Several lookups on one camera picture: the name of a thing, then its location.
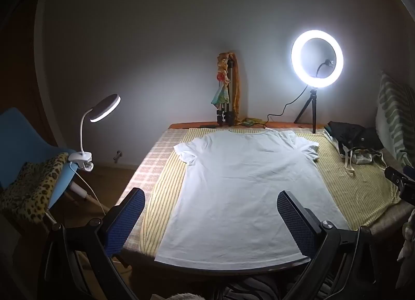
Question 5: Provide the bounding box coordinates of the black ring light cable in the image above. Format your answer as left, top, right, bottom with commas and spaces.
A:
266, 84, 312, 125

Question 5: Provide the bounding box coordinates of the colourful doll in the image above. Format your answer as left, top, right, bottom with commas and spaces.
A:
211, 52, 232, 108

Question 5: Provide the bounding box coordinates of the white tote bag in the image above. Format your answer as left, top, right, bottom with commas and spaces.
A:
324, 131, 388, 177

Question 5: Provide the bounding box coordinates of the orange scarf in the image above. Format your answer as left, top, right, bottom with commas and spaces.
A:
232, 50, 244, 125

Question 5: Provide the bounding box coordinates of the green leaf print pillow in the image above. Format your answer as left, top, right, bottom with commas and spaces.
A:
375, 71, 415, 168

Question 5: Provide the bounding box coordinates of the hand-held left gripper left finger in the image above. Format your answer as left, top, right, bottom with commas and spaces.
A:
37, 187, 145, 300

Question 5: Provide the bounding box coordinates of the person's right hand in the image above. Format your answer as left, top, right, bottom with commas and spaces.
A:
397, 214, 415, 262

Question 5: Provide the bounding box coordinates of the person's striped clothing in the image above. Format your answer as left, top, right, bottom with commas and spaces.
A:
220, 274, 328, 300

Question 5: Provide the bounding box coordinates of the blue chair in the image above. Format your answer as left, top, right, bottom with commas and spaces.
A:
0, 107, 89, 223

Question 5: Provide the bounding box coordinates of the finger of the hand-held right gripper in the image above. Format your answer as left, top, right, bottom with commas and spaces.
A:
384, 164, 415, 190
399, 186, 415, 206

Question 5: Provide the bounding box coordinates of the white t-shirt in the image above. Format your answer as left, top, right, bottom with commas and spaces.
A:
155, 128, 349, 262

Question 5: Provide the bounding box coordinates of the yellow striped blanket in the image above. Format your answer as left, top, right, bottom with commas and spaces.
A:
139, 128, 403, 255

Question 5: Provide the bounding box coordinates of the leopard print cloth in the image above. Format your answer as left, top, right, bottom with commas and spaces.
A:
0, 152, 69, 223

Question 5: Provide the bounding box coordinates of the white clip desk lamp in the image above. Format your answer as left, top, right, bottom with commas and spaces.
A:
67, 93, 122, 172

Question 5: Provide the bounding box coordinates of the black ring light tripod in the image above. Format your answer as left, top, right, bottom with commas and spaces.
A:
293, 88, 320, 134

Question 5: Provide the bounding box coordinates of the black bag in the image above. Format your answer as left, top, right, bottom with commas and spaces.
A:
326, 121, 385, 158

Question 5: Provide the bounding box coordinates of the yellow green cord bundle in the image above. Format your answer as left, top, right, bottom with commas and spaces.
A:
240, 118, 268, 127

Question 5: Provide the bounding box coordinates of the white lamp cable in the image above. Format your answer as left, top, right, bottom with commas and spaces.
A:
73, 169, 106, 214

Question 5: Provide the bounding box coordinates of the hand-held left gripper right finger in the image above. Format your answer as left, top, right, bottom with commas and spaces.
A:
276, 190, 388, 300

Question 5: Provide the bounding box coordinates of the checked cream cloth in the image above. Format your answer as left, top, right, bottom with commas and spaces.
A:
115, 128, 195, 252

